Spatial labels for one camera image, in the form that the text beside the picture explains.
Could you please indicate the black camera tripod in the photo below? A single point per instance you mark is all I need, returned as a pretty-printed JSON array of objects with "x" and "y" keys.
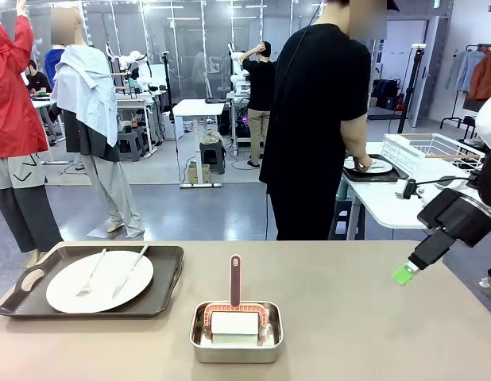
[{"x": 412, "y": 87}]

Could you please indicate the white side table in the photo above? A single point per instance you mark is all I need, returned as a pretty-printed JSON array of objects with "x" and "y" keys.
[{"x": 388, "y": 202}]

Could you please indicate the mannequin in red jacket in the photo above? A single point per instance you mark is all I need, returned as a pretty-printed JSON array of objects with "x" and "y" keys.
[{"x": 11, "y": 99}]

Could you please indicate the person right hand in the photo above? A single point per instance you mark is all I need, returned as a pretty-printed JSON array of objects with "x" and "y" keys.
[{"x": 362, "y": 162}]

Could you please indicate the dark serving tray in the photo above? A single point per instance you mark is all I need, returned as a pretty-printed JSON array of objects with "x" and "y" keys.
[{"x": 396, "y": 174}]

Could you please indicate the light grey hanging shirt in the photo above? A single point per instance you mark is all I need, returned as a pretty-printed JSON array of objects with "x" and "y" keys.
[{"x": 464, "y": 71}]

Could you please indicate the dark grey step stool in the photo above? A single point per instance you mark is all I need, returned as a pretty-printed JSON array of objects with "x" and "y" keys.
[{"x": 132, "y": 143}]

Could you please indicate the seated background person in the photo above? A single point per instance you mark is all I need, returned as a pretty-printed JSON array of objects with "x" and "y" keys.
[{"x": 37, "y": 81}]

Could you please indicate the black clothes rack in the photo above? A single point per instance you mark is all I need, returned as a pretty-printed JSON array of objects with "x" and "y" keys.
[{"x": 456, "y": 115}]

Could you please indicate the orange hanging jacket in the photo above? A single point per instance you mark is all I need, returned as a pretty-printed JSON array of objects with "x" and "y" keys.
[{"x": 485, "y": 77}]

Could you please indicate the black bag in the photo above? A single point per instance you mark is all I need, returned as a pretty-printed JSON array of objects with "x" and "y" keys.
[{"x": 386, "y": 93}]

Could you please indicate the brown serving tray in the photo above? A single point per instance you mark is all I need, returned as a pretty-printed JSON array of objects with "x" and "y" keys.
[{"x": 166, "y": 270}]

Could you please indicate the white plate with cutlery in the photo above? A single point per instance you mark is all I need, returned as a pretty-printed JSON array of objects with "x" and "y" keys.
[{"x": 382, "y": 164}]

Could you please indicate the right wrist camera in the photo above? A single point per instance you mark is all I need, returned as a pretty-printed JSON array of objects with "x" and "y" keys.
[{"x": 410, "y": 189}]

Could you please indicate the background person in black shirt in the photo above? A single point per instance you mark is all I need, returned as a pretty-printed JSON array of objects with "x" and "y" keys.
[{"x": 261, "y": 87}]

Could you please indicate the person right forearm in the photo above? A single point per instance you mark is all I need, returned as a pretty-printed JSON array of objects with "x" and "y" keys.
[{"x": 353, "y": 137}]

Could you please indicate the white round dinner plate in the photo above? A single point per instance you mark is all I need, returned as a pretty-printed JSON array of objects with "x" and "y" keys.
[{"x": 70, "y": 289}]

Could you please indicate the white standing desk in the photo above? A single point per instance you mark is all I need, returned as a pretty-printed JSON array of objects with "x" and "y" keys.
[{"x": 198, "y": 107}]

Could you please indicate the rectangular metal tin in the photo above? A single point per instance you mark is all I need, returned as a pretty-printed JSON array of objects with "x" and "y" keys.
[{"x": 233, "y": 353}]

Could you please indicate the person in black T-shirt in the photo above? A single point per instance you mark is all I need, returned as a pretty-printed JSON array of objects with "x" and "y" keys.
[{"x": 309, "y": 119}]

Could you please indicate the grey plastic stool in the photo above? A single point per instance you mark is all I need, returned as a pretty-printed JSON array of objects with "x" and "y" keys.
[{"x": 212, "y": 152}]

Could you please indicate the cardboard box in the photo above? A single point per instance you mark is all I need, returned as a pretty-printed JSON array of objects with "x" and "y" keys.
[{"x": 199, "y": 174}]

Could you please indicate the mannequin in white shirt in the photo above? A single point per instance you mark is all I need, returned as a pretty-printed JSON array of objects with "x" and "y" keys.
[{"x": 86, "y": 91}]

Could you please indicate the silver fork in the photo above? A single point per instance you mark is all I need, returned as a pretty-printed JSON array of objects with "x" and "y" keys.
[{"x": 90, "y": 278}]

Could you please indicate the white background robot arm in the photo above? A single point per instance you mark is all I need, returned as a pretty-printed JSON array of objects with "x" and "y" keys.
[
  {"x": 138, "y": 71},
  {"x": 237, "y": 67}
]

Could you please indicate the silver table knife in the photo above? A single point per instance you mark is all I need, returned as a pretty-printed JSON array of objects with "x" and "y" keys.
[{"x": 128, "y": 274}]

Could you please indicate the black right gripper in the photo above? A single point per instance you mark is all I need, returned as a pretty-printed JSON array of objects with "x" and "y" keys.
[{"x": 456, "y": 214}]

